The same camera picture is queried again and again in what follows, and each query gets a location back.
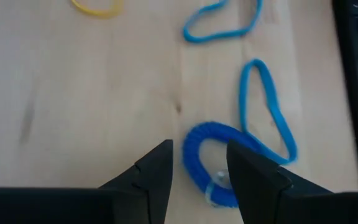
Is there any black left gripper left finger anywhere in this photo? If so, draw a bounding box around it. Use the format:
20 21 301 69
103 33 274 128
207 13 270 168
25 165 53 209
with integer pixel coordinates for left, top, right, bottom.
0 139 174 224

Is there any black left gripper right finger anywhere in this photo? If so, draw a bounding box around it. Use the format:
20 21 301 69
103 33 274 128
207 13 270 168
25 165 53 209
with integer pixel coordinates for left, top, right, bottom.
226 139 358 224

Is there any blue spiral coil wristband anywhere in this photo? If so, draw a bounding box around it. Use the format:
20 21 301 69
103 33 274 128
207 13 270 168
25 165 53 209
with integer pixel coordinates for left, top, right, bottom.
181 121 262 208

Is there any light blue rubber band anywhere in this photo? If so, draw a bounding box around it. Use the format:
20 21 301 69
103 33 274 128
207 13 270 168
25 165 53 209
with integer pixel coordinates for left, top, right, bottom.
239 58 298 166
182 0 264 44

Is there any black table frame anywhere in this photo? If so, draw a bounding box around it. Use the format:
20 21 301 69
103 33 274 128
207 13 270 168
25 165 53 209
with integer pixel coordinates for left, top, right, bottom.
332 0 358 192

